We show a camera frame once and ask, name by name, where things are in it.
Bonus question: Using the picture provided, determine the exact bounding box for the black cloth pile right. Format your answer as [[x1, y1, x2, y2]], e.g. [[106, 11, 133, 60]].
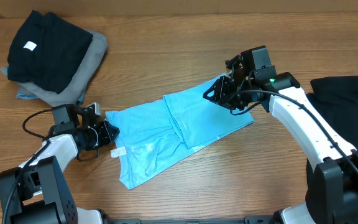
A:
[[307, 76, 358, 152]]

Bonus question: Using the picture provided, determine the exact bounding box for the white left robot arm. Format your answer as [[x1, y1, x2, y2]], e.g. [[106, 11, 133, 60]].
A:
[[0, 121, 119, 223]]

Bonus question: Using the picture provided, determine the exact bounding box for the light blue printed t-shirt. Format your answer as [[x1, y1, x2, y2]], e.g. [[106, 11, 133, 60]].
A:
[[106, 80, 254, 190]]

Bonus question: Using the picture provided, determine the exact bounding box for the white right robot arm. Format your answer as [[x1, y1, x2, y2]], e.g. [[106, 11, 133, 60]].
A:
[[203, 73, 358, 223]]

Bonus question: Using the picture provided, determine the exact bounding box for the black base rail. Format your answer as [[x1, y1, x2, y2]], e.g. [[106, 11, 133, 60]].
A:
[[110, 215, 275, 224]]

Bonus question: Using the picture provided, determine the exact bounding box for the folded grey garment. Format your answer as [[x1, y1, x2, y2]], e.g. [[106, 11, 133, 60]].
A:
[[16, 29, 109, 108]]

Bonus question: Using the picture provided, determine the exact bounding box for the folded black garment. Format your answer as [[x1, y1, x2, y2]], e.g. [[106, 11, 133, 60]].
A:
[[7, 11, 93, 93]]

